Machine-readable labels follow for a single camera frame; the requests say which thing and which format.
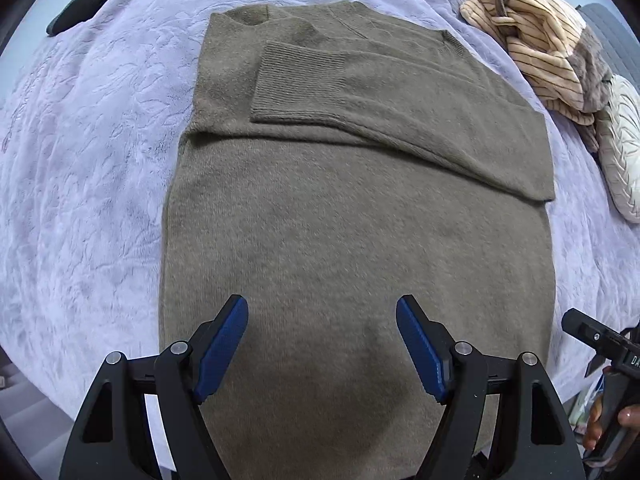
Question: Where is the brown knit sweater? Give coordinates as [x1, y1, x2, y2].
[160, 1, 555, 479]

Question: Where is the person's right hand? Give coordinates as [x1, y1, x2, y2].
[581, 393, 640, 453]

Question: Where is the white round pleated pillow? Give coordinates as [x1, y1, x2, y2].
[596, 75, 639, 224]

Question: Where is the lavender textured bedspread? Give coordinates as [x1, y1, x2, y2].
[0, 0, 640, 421]

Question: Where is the striped beige garment pile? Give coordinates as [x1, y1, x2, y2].
[459, 0, 599, 127]

